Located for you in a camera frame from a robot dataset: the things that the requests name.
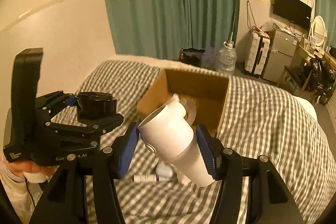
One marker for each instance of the black wall television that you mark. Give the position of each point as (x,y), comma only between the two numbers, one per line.
(294,11)

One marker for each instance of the white thermos tumbler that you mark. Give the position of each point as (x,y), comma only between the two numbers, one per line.
(168,135)

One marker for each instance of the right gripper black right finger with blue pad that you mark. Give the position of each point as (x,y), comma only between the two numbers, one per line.
(269,199)

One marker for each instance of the grey checkered bed sheet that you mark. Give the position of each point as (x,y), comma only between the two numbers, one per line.
(258,119)

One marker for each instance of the black garbage bags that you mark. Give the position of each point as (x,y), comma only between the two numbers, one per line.
(322,79)

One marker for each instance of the white tube purple label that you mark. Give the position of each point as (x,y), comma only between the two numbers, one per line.
(149,178)

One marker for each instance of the adhesive tape roll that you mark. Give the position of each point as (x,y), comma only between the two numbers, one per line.
(191,110)

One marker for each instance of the white oval vanity mirror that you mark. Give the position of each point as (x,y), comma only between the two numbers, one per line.
(317,32)

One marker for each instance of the silver mini fridge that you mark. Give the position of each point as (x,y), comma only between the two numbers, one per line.
(280,54)

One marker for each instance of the brown cardboard box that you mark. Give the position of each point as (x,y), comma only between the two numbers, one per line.
(207,90)

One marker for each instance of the white earbuds case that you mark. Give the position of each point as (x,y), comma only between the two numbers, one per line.
(164,170)

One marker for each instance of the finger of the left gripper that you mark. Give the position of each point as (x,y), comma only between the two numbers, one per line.
(93,129)
(50,105)

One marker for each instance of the large clear water bottle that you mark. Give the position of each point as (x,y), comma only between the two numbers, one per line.
(227,59)

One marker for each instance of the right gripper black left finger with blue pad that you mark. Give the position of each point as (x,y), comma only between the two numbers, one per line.
(64,198)

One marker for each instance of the person's left hand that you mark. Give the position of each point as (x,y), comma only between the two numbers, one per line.
(12,173)

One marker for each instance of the dark bag beside bed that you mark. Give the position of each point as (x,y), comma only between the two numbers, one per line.
(191,56)

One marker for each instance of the black round jar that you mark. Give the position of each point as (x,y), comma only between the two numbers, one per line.
(92,106)

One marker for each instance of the white suitcase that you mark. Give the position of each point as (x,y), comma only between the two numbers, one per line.
(257,51)

